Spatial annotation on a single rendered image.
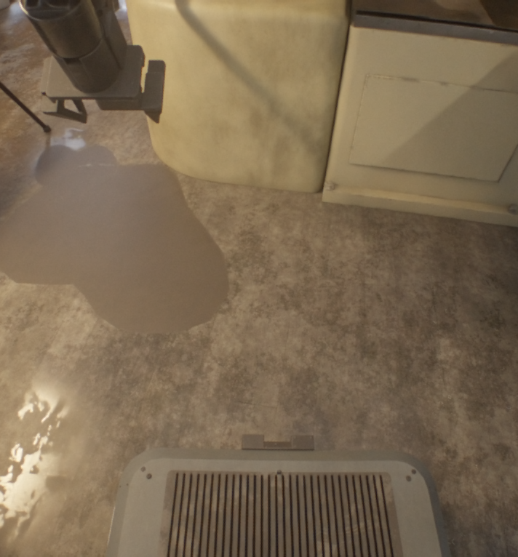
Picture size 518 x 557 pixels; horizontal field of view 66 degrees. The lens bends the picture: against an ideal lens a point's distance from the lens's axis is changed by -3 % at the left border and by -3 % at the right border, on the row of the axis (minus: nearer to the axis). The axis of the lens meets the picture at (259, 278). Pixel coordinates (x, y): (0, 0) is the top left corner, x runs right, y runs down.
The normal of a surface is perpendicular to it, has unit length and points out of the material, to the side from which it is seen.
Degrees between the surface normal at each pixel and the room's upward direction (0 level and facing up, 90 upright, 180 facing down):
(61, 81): 30
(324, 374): 0
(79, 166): 0
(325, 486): 0
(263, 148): 90
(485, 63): 90
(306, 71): 90
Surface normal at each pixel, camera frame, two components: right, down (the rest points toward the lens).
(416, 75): -0.16, 0.76
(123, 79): 0.01, -0.17
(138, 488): 0.02, -0.64
